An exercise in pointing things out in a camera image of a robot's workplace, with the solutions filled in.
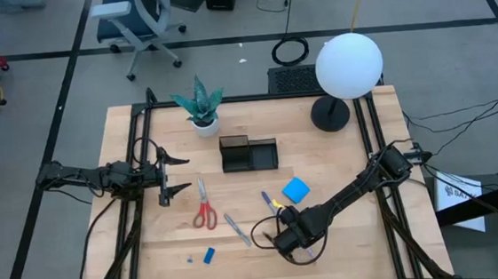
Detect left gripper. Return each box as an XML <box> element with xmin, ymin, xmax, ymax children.
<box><xmin>129</xmin><ymin>143</ymin><xmax>194</xmax><ymax>211</ymax></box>

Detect red-handled scissors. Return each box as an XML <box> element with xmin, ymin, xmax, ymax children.
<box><xmin>189</xmin><ymin>174</ymin><xmax>219</xmax><ymax>232</ymax></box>

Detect blue sticky note pad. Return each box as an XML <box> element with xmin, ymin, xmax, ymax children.
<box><xmin>281</xmin><ymin>175</ymin><xmax>312</xmax><ymax>206</ymax></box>

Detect blue pen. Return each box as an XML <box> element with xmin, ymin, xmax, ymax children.
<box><xmin>260</xmin><ymin>189</ymin><xmax>279</xmax><ymax>215</ymax></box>

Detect silver grey pen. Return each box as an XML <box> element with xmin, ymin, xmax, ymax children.
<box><xmin>223</xmin><ymin>210</ymin><xmax>253</xmax><ymax>249</ymax></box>

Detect black mesh desk organizer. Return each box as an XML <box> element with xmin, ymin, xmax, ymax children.
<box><xmin>218</xmin><ymin>132</ymin><xmax>280</xmax><ymax>174</ymax></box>

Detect blue eraser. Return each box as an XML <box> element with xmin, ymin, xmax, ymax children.
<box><xmin>202</xmin><ymin>246</ymin><xmax>217</xmax><ymax>265</ymax></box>

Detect blue and grey office chair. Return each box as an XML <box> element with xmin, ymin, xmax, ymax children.
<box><xmin>89</xmin><ymin>0</ymin><xmax>192</xmax><ymax>84</ymax></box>

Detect green plant in white pot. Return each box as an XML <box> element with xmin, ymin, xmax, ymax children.
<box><xmin>169</xmin><ymin>73</ymin><xmax>228</xmax><ymax>141</ymax></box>

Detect black floor vent grille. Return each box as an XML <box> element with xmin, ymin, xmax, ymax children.
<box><xmin>265</xmin><ymin>63</ymin><xmax>324</xmax><ymax>96</ymax></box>

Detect white paper sign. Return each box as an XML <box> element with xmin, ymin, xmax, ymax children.
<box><xmin>431</xmin><ymin>167</ymin><xmax>486</xmax><ymax>236</ymax></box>

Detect white globe lamp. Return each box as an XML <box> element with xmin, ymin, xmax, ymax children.
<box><xmin>304</xmin><ymin>29</ymin><xmax>390</xmax><ymax>134</ymax></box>

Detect black metal beam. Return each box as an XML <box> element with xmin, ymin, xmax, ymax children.
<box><xmin>432</xmin><ymin>177</ymin><xmax>498</xmax><ymax>233</ymax></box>

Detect black aluminium table frame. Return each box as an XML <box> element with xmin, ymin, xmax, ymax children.
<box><xmin>63</xmin><ymin>64</ymin><xmax>455</xmax><ymax>279</ymax></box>

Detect coiled black cable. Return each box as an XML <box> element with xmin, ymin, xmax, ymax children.
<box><xmin>270</xmin><ymin>35</ymin><xmax>312</xmax><ymax>69</ymax></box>

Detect black floor cable tangle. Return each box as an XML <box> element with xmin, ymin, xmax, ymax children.
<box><xmin>242</xmin><ymin>0</ymin><xmax>299</xmax><ymax>38</ymax></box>

